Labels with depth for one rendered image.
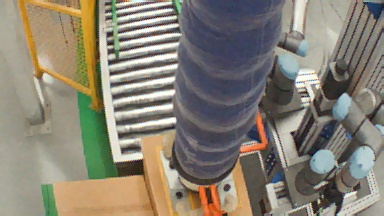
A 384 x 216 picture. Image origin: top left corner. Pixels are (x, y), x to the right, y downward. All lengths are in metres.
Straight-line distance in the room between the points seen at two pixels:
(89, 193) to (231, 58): 1.52
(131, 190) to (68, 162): 0.86
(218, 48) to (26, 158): 2.40
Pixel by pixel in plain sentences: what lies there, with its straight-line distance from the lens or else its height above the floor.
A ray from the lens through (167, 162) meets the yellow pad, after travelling 1.70.
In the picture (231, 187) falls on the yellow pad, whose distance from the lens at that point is 1.68.
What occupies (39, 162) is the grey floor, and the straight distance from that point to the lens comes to 3.02.
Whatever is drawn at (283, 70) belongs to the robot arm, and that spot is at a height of 1.26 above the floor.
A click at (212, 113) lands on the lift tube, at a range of 1.05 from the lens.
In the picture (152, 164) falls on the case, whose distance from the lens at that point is 1.84.
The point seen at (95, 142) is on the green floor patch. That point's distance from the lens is 2.99.
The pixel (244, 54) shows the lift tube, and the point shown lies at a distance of 0.86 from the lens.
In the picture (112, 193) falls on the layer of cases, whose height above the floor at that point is 0.54.
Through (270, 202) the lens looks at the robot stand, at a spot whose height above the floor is 0.99.
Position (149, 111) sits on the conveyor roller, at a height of 0.55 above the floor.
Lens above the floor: 2.61
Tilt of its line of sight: 57 degrees down
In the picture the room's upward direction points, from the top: 7 degrees clockwise
